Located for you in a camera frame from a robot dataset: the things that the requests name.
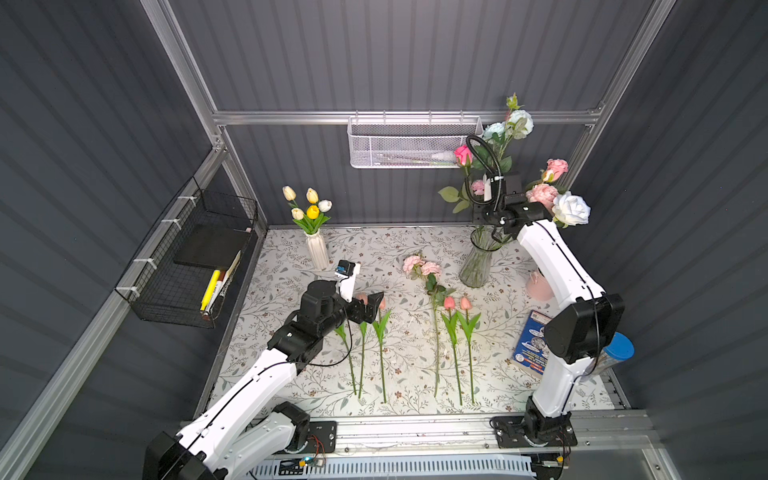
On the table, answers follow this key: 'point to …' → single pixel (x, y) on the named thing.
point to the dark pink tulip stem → (451, 326)
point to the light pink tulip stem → (363, 331)
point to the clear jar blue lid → (619, 349)
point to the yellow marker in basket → (210, 289)
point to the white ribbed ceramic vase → (317, 249)
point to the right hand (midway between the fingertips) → (486, 206)
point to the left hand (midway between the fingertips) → (370, 292)
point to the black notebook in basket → (212, 246)
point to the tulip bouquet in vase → (312, 215)
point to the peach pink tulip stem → (380, 330)
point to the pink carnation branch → (415, 267)
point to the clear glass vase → (476, 268)
